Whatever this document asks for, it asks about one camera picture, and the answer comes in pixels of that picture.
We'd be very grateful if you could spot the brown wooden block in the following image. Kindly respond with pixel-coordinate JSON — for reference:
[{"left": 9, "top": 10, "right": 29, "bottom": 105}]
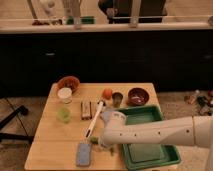
[{"left": 81, "top": 101, "right": 92, "bottom": 120}]

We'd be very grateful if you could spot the dark red bowl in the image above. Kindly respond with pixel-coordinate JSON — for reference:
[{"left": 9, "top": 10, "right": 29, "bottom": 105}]
[{"left": 128, "top": 88, "right": 149, "bottom": 106}]

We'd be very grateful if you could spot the white paper cup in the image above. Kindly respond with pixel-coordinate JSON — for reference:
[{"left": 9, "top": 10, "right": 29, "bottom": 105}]
[{"left": 57, "top": 87, "right": 72, "bottom": 104}]

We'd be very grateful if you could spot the green plastic tray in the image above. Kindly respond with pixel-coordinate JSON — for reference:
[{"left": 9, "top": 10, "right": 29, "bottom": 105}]
[{"left": 120, "top": 106, "right": 181, "bottom": 171}]

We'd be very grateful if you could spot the green plastic cup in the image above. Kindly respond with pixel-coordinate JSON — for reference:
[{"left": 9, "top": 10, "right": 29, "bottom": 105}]
[{"left": 57, "top": 107, "right": 71, "bottom": 123}]

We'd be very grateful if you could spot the black chair base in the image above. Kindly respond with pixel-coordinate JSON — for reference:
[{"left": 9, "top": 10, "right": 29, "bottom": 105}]
[{"left": 0, "top": 106, "right": 34, "bottom": 143}]

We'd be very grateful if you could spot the white handled brush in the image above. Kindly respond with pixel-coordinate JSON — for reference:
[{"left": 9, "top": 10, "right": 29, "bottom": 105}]
[{"left": 85, "top": 100, "right": 105, "bottom": 139}]

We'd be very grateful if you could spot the small metal cup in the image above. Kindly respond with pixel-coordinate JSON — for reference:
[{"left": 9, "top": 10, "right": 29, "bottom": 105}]
[{"left": 112, "top": 92, "right": 123, "bottom": 107}]

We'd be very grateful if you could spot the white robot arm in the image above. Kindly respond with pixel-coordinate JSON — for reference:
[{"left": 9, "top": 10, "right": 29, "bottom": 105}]
[{"left": 99, "top": 111, "right": 213, "bottom": 171}]

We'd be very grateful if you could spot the blue sponge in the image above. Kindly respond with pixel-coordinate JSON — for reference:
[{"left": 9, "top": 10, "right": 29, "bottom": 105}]
[{"left": 76, "top": 143, "right": 92, "bottom": 167}]

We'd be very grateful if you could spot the orange fruit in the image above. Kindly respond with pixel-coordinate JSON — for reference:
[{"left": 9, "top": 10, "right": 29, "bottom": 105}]
[{"left": 102, "top": 88, "right": 113, "bottom": 100}]

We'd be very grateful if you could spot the grey cloth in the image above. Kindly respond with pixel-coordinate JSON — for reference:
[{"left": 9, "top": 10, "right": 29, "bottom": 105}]
[{"left": 100, "top": 108, "right": 114, "bottom": 124}]

